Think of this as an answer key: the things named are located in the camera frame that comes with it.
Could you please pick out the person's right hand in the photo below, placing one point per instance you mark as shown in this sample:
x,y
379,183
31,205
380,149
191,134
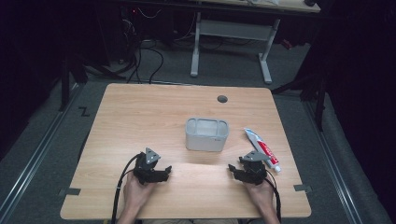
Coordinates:
x,y
261,195

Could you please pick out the white red blue toothpaste tube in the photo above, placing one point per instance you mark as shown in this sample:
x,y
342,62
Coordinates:
x,y
263,147

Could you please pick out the person's left hand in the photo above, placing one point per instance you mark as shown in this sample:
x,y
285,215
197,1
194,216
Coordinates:
x,y
135,194

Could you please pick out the metal floor rail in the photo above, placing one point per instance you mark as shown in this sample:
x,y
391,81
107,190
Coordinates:
x,y
334,174
34,158

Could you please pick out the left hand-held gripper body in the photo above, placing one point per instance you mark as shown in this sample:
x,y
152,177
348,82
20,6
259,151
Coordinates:
x,y
145,169

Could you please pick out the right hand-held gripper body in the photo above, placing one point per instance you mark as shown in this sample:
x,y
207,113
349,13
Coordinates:
x,y
255,169

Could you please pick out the grey plastic holder box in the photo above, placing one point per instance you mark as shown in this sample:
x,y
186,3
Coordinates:
x,y
205,143

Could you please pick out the white-framed wooden desk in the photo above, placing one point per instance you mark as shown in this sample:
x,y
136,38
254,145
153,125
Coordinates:
x,y
233,29

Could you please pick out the black metal stand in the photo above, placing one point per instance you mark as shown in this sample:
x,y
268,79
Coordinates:
x,y
320,105
64,87

